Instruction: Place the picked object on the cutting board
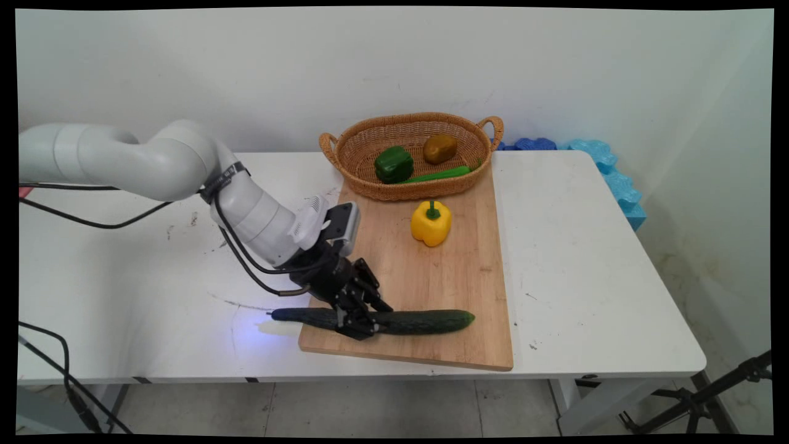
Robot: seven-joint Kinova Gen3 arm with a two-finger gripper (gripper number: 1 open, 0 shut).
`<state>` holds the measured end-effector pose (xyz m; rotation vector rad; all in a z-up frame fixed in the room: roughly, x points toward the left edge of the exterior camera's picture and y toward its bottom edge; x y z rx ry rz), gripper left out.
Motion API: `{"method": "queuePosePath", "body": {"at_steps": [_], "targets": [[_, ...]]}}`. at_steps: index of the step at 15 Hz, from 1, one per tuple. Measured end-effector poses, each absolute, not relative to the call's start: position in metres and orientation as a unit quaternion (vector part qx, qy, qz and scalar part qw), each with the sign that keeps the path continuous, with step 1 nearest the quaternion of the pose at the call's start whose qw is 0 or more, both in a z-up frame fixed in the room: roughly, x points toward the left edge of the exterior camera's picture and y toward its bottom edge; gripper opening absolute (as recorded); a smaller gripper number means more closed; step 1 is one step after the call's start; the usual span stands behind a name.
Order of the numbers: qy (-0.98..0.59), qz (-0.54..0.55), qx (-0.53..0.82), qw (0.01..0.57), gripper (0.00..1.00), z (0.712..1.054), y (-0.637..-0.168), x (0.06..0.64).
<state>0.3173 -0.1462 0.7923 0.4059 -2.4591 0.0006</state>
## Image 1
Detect black cable strap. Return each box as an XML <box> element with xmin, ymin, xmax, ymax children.
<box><xmin>198</xmin><ymin>161</ymin><xmax>251</xmax><ymax>205</ymax></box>

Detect dark green cucumber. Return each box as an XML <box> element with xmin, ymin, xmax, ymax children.
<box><xmin>267</xmin><ymin>308</ymin><xmax>476</xmax><ymax>337</ymax></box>

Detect light blue foam mat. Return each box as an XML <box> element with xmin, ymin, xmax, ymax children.
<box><xmin>566</xmin><ymin>138</ymin><xmax>647</xmax><ymax>232</ymax></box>

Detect wooden cutting board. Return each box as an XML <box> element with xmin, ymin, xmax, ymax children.
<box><xmin>298</xmin><ymin>163</ymin><xmax>514</xmax><ymax>372</ymax></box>

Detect black cable with connector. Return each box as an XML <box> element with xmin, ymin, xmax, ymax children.
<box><xmin>18</xmin><ymin>321</ymin><xmax>135</xmax><ymax>435</ymax></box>

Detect green bell pepper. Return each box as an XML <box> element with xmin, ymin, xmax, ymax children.
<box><xmin>374</xmin><ymin>145</ymin><xmax>415</xmax><ymax>185</ymax></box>

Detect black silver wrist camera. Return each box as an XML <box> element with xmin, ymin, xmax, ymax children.
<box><xmin>322</xmin><ymin>202</ymin><xmax>362</xmax><ymax>258</ymax></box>

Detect black tripod stand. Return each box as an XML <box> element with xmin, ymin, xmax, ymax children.
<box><xmin>618</xmin><ymin>348</ymin><xmax>773</xmax><ymax>435</ymax></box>

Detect woven wicker basket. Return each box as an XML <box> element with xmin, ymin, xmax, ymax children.
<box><xmin>318</xmin><ymin>112</ymin><xmax>504</xmax><ymax>202</ymax></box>

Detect light green chili pepper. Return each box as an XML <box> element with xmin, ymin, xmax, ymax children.
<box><xmin>401</xmin><ymin>164</ymin><xmax>481</xmax><ymax>184</ymax></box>

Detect brown potato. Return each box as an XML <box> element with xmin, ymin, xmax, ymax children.
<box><xmin>422</xmin><ymin>134</ymin><xmax>459</xmax><ymax>165</ymax></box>

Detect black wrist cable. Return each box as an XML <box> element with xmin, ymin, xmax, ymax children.
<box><xmin>212</xmin><ymin>190</ymin><xmax>333</xmax><ymax>298</ymax></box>

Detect dark blue foam mat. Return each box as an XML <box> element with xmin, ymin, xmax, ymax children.
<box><xmin>492</xmin><ymin>136</ymin><xmax>558</xmax><ymax>152</ymax></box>

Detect yellow bell pepper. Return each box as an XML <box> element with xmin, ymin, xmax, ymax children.
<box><xmin>410</xmin><ymin>199</ymin><xmax>452</xmax><ymax>248</ymax></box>

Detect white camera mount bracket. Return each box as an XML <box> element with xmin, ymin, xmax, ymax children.
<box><xmin>286</xmin><ymin>194</ymin><xmax>330</xmax><ymax>251</ymax></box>

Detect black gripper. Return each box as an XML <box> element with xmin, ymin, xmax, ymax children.
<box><xmin>280</xmin><ymin>240</ymin><xmax>395</xmax><ymax>342</ymax></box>

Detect slanted white table leg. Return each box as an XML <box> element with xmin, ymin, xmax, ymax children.
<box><xmin>549</xmin><ymin>376</ymin><xmax>669</xmax><ymax>436</ymax></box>

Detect grey table leg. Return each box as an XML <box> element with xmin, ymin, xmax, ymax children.
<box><xmin>17</xmin><ymin>385</ymin><xmax>131</xmax><ymax>435</ymax></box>

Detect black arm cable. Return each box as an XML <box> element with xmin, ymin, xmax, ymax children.
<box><xmin>18</xmin><ymin>183</ymin><xmax>174</xmax><ymax>230</ymax></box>

